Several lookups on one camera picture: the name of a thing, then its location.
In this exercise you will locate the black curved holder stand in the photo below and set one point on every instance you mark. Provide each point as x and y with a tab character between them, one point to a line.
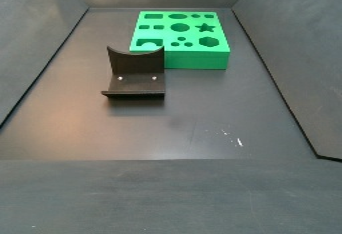
137	74

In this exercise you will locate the green shape sorter block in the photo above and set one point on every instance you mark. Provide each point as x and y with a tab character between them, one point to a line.
189	35

